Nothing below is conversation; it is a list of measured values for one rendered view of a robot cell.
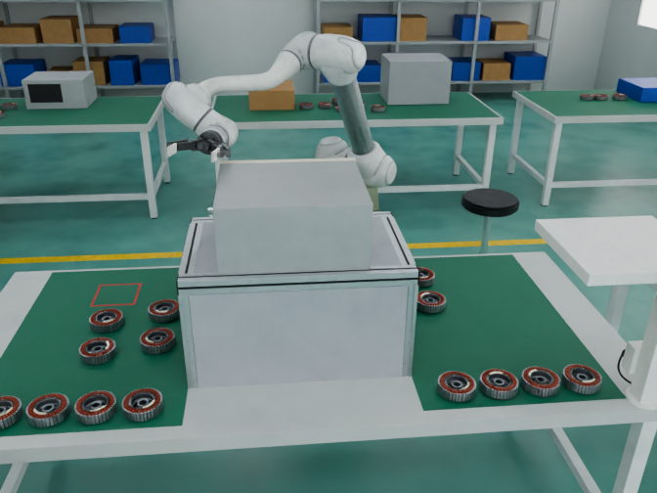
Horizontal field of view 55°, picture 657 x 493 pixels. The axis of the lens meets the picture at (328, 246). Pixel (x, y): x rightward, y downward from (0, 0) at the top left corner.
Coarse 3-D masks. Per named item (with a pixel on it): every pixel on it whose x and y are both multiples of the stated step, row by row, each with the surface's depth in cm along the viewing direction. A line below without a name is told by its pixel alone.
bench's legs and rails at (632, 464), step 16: (560, 432) 252; (640, 432) 192; (560, 448) 247; (640, 448) 195; (16, 464) 235; (576, 464) 237; (624, 464) 202; (640, 464) 198; (16, 480) 228; (592, 480) 230; (624, 480) 202; (640, 480) 201
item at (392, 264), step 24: (384, 216) 215; (192, 240) 197; (384, 240) 198; (192, 264) 182; (216, 264) 183; (384, 264) 183; (408, 264) 184; (192, 288) 175; (216, 288) 176; (240, 288) 176; (264, 288) 177; (288, 288) 178; (312, 288) 179; (336, 288) 179
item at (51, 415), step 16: (0, 400) 179; (16, 400) 178; (32, 400) 179; (48, 400) 180; (64, 400) 179; (80, 400) 178; (96, 400) 182; (112, 400) 179; (128, 400) 179; (144, 400) 181; (160, 400) 179; (0, 416) 172; (16, 416) 175; (32, 416) 173; (48, 416) 173; (64, 416) 176; (80, 416) 174; (96, 416) 174; (128, 416) 176; (144, 416) 175
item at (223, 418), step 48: (576, 288) 246; (0, 336) 213; (288, 384) 192; (336, 384) 192; (384, 384) 192; (624, 384) 193; (96, 432) 173; (144, 432) 173; (192, 432) 173; (240, 432) 173; (288, 432) 174; (336, 432) 175; (384, 432) 177; (432, 432) 179; (480, 432) 181
